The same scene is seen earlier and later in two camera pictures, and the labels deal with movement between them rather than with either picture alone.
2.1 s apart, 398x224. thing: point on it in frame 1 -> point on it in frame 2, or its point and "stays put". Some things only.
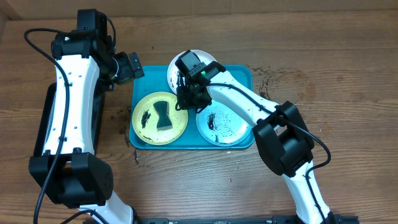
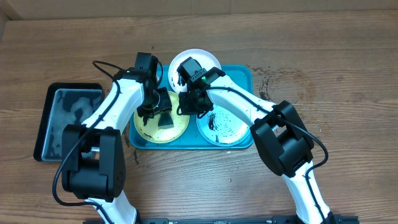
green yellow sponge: [164, 121] stays put
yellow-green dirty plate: [145, 119] stays put
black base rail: [240, 220] stays put
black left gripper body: [122, 69] -> [157, 104]
